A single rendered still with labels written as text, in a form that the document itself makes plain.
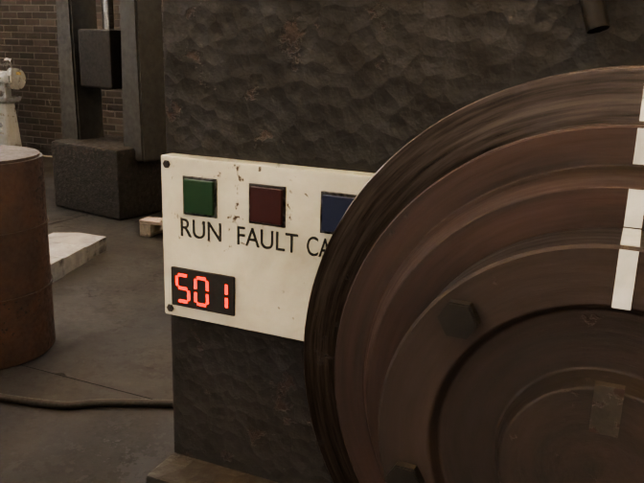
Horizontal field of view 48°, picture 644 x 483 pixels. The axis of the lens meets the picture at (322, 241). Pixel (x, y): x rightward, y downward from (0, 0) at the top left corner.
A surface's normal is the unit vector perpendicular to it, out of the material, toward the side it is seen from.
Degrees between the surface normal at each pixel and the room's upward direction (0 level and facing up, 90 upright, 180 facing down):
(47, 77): 90
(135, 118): 90
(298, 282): 90
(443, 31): 90
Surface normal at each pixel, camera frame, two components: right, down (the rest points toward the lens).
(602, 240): -0.06, -0.97
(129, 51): -0.56, 0.20
